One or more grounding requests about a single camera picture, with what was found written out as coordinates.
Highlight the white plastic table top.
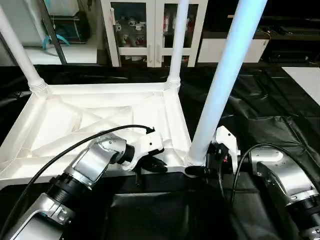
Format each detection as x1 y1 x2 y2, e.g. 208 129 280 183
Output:
0 81 194 180

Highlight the white plastic table leg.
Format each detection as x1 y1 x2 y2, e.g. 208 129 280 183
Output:
0 4 49 97
184 0 269 169
165 0 191 92

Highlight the black work mat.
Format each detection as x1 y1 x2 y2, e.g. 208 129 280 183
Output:
0 62 320 240

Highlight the white drawer unit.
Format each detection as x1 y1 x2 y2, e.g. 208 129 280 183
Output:
197 38 271 64

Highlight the white glass door cabinet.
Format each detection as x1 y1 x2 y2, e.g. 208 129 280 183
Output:
100 0 210 69

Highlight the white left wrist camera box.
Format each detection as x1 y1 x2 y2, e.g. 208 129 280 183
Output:
121 130 166 172

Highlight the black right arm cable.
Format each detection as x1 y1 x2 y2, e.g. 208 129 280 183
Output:
218 143 301 201

